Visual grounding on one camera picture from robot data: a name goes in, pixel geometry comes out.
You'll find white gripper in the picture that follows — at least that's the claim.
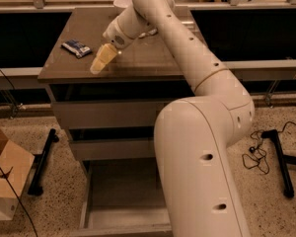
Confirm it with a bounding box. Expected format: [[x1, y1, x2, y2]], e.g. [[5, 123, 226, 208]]
[[90, 17, 135, 74]]

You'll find black left stand leg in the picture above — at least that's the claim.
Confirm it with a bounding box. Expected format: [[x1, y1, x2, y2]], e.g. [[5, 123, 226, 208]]
[[28, 128, 59, 196]]

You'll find black right stand leg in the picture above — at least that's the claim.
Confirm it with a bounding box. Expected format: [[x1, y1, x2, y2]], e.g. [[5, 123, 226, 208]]
[[261, 129, 296, 198]]

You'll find black cable on floor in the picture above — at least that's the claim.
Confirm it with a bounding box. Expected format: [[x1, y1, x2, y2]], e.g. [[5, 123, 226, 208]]
[[242, 104, 296, 176]]

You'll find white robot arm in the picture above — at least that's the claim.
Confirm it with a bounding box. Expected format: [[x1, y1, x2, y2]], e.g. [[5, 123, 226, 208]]
[[90, 0, 255, 237]]

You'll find white ceramic bowl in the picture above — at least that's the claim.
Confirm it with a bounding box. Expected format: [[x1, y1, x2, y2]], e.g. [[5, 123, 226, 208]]
[[113, 0, 132, 14]]

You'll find cardboard box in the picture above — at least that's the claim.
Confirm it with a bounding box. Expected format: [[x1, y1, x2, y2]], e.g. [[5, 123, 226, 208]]
[[0, 128, 35, 221]]

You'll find blue rxbar blueberry packet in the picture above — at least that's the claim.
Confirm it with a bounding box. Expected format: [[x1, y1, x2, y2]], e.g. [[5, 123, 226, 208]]
[[61, 39, 92, 58]]

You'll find middle grey drawer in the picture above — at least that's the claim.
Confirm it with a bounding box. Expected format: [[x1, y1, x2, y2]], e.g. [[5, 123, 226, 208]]
[[69, 138, 155, 161]]

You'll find top grey drawer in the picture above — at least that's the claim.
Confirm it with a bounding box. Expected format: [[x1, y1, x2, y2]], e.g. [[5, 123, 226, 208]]
[[51, 99, 172, 129]]

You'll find plastic water bottle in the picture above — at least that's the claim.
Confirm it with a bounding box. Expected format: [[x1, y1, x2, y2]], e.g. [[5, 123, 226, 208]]
[[138, 29, 158, 39]]

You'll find grey drawer cabinet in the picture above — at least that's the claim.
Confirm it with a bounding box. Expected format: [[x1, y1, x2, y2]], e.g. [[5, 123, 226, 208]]
[[37, 5, 222, 237]]

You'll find black stand leg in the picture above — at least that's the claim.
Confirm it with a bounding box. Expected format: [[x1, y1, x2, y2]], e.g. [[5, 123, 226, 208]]
[[28, 128, 59, 196], [261, 129, 296, 198]]

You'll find open bottom grey drawer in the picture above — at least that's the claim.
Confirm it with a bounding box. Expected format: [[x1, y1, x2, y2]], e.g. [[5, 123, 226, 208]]
[[70, 158, 173, 237]]

